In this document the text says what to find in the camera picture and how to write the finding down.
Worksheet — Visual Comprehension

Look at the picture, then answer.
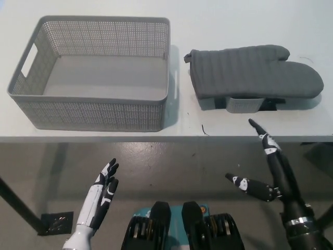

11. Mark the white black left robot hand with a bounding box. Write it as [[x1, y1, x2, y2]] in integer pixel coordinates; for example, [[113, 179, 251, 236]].
[[75, 157, 120, 232]]

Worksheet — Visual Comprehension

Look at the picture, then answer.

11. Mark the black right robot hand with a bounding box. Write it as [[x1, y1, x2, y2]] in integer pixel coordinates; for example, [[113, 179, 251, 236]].
[[225, 118, 316, 226]]

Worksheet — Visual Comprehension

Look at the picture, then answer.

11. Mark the dark grey oven glove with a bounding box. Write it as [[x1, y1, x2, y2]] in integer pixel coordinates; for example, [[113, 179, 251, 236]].
[[183, 44, 324, 101]]

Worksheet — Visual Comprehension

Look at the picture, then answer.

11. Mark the small grey perforated container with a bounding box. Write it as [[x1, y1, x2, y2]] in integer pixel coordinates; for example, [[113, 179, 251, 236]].
[[225, 96, 264, 115]]

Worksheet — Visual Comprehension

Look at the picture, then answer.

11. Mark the black table leg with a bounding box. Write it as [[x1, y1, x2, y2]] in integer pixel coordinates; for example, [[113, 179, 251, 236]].
[[0, 176, 45, 235]]

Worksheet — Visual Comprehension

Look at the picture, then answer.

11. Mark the large grey perforated basket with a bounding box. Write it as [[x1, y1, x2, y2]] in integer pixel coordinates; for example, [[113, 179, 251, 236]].
[[6, 15, 181, 132]]

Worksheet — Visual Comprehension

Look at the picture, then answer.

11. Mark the black teal robot body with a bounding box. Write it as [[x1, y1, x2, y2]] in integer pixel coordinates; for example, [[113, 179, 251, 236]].
[[121, 201, 247, 250]]

